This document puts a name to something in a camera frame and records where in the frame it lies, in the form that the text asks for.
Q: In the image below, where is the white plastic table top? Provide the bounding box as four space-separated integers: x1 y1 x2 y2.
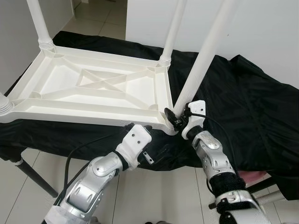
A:
0 44 178 136

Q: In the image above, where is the black cloth cover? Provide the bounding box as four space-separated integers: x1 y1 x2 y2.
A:
0 30 299 201

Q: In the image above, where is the pink white-rimmed cloth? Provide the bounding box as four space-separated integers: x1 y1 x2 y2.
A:
238 170 271 182

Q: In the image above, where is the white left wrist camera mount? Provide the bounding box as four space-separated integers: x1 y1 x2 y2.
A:
114 123 152 171

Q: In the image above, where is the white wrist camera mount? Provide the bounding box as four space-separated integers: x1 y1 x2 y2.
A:
114 123 152 171
181 100 207 140

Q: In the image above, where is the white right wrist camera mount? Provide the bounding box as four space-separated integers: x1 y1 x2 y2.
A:
181 100 207 140

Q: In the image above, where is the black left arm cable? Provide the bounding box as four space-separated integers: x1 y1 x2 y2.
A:
63 134 122 206

